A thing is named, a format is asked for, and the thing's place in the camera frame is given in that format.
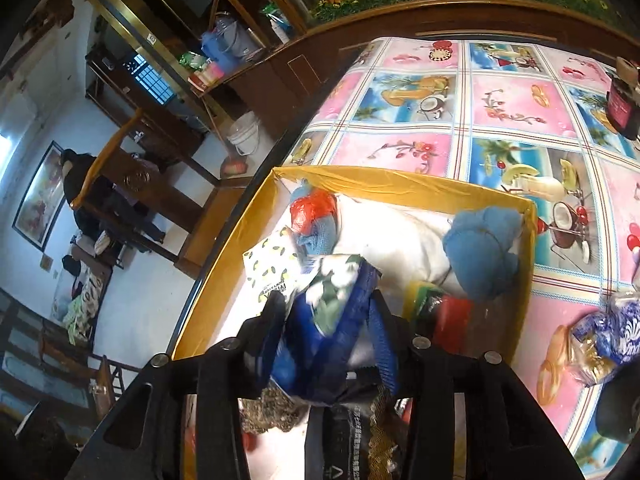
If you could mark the dark red jar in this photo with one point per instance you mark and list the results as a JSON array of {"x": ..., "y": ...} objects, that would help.
[{"x": 625, "y": 105}]

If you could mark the blue floral pouch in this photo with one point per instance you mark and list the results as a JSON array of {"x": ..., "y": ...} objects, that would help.
[{"x": 325, "y": 320}]

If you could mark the yellow taped cardboard box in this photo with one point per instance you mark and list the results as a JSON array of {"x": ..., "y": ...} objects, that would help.
[{"x": 400, "y": 185}]

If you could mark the small wooden chair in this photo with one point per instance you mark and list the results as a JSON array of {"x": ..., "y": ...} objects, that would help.
[{"x": 107, "y": 385}]

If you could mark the blue plastic jug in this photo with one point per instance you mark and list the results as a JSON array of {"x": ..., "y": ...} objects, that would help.
[{"x": 225, "y": 45}]

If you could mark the blue doll with red hat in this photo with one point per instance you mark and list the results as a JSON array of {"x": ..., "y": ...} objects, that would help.
[{"x": 312, "y": 212}]

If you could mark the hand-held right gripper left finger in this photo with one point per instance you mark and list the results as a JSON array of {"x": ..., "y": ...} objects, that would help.
[{"x": 265, "y": 330}]

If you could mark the pile of clothes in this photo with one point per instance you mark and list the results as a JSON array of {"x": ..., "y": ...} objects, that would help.
[{"x": 82, "y": 300}]

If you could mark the speckled grey cloth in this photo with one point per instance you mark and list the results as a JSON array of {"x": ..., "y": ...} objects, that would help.
[{"x": 272, "y": 410}]

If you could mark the red and green packet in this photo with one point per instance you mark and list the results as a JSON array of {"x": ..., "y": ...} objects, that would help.
[{"x": 447, "y": 320}]

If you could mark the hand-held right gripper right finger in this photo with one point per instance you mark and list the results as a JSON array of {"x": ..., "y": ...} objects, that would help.
[{"x": 382, "y": 345}]

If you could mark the pink printed tablecloth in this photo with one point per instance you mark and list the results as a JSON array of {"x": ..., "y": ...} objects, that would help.
[{"x": 500, "y": 105}]

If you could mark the black printed packet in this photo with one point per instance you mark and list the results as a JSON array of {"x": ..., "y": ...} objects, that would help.
[{"x": 345, "y": 440}]

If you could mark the white and green spray bottle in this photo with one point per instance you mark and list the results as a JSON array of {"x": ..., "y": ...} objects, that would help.
[{"x": 277, "y": 25}]

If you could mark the blue rolled sock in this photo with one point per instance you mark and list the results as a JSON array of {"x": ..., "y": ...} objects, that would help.
[{"x": 480, "y": 255}]

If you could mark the small white folded cloth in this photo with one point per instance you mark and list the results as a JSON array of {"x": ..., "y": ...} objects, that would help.
[{"x": 395, "y": 245}]

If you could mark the lemon print tissue pack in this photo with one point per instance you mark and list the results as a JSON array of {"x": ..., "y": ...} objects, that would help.
[{"x": 270, "y": 260}]

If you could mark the blue and white plastic bag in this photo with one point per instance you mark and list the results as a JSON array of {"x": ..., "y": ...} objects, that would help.
[{"x": 612, "y": 332}]

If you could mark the white plastic bucket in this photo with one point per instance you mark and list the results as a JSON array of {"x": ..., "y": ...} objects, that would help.
[{"x": 244, "y": 135}]

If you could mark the red and white box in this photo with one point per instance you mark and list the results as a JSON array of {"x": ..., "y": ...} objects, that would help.
[{"x": 205, "y": 77}]

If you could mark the framed wall painting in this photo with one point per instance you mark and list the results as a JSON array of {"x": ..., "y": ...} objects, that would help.
[{"x": 37, "y": 197}]

